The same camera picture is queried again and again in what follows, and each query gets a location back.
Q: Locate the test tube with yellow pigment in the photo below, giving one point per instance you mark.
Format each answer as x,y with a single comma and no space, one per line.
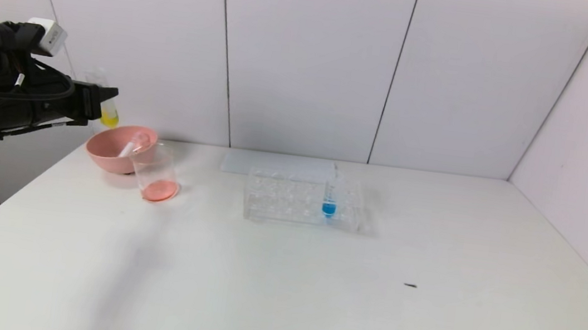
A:
109,117

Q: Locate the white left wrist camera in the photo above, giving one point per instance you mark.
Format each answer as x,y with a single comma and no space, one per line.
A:
49,37

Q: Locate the test tube with red pigment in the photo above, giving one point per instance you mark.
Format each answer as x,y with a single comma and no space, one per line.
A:
130,148

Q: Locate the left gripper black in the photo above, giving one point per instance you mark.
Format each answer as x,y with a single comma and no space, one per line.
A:
87,101

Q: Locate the pink bowl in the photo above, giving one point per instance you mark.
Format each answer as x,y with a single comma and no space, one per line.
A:
110,156

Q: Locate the clear glass beaker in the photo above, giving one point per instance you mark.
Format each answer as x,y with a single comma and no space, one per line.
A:
157,184

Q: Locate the white paper sheet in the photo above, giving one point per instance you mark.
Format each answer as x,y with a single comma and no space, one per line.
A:
238,162

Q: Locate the clear plastic test tube rack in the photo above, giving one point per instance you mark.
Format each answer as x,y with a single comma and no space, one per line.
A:
288,212

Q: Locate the test tube with blue pigment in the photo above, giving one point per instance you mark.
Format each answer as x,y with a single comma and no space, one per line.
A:
328,208

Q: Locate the small dark speck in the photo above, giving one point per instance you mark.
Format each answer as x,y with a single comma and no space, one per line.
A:
410,285

